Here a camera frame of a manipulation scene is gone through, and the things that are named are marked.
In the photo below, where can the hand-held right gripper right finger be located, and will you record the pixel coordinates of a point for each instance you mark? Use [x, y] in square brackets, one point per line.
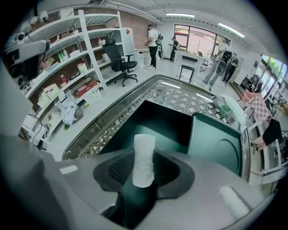
[173, 177]

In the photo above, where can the black stool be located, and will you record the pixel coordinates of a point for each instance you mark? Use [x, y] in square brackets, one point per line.
[186, 67]

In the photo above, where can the small white cylindrical item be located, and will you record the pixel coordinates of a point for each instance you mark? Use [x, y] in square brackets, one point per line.
[144, 161]

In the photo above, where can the white cardboard box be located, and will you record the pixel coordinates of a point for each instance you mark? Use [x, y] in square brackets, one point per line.
[51, 91]

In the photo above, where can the white desk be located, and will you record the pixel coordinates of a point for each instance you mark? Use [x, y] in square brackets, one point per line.
[191, 57]

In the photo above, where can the grey bag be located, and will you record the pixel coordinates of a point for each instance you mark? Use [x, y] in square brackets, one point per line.
[78, 114]

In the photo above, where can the white metal shelving unit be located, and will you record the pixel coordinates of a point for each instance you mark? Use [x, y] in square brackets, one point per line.
[105, 33]
[67, 67]

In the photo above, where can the flat red box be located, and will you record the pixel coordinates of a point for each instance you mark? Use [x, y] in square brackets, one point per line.
[86, 88]

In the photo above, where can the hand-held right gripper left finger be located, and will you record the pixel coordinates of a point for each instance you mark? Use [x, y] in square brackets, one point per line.
[112, 170]

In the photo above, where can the white plastic storage bin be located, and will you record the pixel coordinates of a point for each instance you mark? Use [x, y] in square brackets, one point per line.
[93, 97]

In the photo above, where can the white plastic bag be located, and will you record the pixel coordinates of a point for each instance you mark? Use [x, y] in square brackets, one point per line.
[68, 113]

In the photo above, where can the white bucket with red rim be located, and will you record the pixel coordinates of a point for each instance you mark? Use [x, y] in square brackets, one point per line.
[82, 68]

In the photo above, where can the black office chair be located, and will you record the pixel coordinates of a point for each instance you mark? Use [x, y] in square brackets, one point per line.
[117, 60]

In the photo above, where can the dark green box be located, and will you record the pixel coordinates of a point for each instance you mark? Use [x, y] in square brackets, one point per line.
[166, 128]

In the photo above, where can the long ceiling light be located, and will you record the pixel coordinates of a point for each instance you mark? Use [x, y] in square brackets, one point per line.
[231, 29]
[180, 15]

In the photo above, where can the green bottle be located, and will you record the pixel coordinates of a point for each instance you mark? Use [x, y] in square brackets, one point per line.
[60, 56]

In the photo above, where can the white packet with green label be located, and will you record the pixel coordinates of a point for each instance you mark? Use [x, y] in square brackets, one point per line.
[231, 112]

